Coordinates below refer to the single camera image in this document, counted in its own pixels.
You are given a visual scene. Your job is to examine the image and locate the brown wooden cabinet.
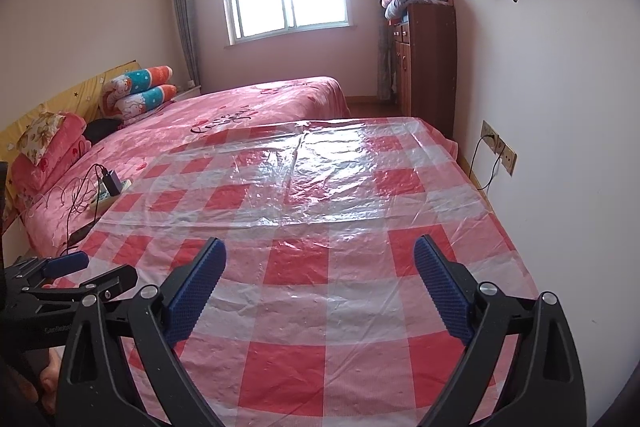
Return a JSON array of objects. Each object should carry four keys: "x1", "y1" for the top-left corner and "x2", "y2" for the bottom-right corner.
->
[{"x1": 385, "y1": 2, "x2": 458, "y2": 140}]

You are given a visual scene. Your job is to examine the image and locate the pink pillow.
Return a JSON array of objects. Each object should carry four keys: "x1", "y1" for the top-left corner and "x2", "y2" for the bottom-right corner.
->
[{"x1": 10, "y1": 113, "x2": 91, "y2": 202}]

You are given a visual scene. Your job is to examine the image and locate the yellow headboard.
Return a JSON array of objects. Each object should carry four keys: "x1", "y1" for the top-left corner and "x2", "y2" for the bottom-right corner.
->
[{"x1": 0, "y1": 59, "x2": 138, "y2": 158}]

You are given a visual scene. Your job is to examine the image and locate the black charger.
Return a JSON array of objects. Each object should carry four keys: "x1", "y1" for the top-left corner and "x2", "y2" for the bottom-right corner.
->
[{"x1": 102, "y1": 168, "x2": 123, "y2": 196}]

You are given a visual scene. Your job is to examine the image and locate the black plug cable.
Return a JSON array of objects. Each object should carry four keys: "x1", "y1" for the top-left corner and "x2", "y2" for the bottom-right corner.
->
[{"x1": 470, "y1": 134, "x2": 503, "y2": 192}]

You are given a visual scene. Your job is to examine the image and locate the red checkered plastic tablecloth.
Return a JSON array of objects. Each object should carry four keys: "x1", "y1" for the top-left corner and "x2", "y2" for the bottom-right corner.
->
[{"x1": 52, "y1": 117, "x2": 541, "y2": 427}]

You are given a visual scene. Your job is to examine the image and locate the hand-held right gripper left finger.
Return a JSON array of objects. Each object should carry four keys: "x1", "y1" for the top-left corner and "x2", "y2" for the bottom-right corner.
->
[{"x1": 55, "y1": 236, "x2": 228, "y2": 427}]

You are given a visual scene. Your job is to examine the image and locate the bed with pink sheet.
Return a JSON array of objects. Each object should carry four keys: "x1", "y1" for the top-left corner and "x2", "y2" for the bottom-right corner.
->
[{"x1": 10, "y1": 76, "x2": 458, "y2": 258}]

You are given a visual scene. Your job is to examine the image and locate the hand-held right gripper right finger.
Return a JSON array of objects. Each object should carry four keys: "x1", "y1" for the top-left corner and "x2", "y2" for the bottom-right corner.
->
[{"x1": 412, "y1": 234, "x2": 587, "y2": 427}]

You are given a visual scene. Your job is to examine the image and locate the wall socket panel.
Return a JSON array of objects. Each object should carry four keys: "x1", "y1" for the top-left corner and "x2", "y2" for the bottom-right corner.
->
[
  {"x1": 481, "y1": 120, "x2": 501, "y2": 152},
  {"x1": 500, "y1": 144, "x2": 518, "y2": 178}
]

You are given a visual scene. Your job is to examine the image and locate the person's left hand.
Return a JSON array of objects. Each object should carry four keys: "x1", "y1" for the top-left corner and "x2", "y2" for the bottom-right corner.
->
[{"x1": 7, "y1": 349, "x2": 66, "y2": 418}]

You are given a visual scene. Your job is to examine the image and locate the white power strip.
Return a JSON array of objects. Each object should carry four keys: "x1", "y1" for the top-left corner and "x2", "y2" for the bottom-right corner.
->
[{"x1": 90, "y1": 179, "x2": 132, "y2": 218}]

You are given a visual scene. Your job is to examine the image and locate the black charging cable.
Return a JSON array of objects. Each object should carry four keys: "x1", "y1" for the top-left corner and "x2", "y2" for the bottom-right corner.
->
[{"x1": 60, "y1": 164, "x2": 108, "y2": 258}]

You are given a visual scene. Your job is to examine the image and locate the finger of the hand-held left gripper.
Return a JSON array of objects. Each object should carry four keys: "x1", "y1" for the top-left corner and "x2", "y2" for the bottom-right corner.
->
[
  {"x1": 22, "y1": 264, "x2": 138, "y2": 308},
  {"x1": 10, "y1": 252, "x2": 91, "y2": 290}
]

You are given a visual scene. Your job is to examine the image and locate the floral pillow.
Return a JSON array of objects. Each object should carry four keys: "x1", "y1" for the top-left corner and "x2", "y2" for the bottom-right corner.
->
[{"x1": 15, "y1": 111, "x2": 66, "y2": 168}]

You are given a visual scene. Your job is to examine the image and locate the black cloth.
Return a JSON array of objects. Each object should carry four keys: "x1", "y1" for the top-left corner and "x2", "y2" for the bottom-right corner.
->
[{"x1": 85, "y1": 118, "x2": 123, "y2": 142}]

